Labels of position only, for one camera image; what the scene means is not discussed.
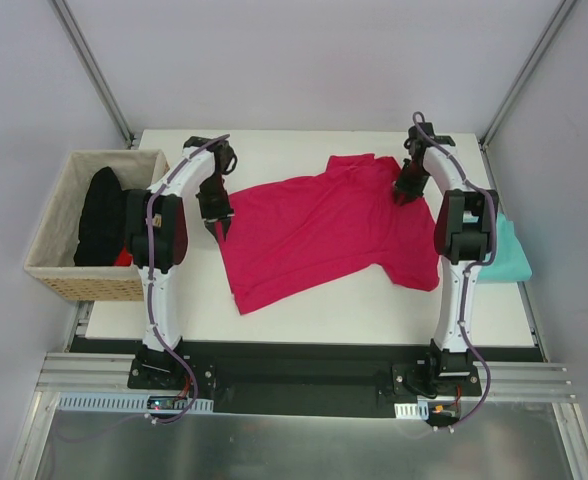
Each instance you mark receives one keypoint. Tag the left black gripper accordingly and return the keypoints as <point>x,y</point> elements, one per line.
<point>216,215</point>

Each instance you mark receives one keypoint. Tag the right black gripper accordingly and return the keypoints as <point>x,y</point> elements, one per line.
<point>408,187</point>

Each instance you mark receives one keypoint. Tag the pink t shirt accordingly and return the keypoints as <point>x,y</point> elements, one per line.
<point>293,235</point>

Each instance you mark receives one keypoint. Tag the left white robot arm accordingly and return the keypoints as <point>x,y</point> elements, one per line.
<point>156,233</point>

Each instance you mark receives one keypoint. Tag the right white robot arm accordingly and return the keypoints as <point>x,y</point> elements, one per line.
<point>465,235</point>

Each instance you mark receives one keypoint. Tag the red t shirt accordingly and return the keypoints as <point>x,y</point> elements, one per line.
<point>123,259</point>

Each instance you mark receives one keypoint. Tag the black t shirt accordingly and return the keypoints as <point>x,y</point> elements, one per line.
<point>101,233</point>

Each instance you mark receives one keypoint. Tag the folded teal t shirt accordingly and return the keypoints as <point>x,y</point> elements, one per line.
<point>510,264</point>

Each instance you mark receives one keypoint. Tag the wicker laundry basket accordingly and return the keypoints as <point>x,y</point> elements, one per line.
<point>51,256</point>

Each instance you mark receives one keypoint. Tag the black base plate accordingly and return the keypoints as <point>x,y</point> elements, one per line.
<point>359,381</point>

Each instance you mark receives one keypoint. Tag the right white cable duct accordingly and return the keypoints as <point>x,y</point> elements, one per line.
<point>412,411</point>

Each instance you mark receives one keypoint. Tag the white cable duct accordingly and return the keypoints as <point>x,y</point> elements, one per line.
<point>412,411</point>
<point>132,403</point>

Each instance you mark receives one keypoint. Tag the left white cable duct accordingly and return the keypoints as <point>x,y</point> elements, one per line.
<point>132,403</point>

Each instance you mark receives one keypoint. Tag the aluminium rail frame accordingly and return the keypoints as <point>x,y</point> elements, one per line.
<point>526,425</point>

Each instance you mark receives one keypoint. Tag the right rear aluminium post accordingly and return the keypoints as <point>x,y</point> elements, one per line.
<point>550,32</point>

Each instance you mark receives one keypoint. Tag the aluminium post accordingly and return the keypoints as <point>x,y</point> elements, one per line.
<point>88,61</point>
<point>550,32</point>

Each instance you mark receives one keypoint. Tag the left rear aluminium post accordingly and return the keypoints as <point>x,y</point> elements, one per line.
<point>88,61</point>

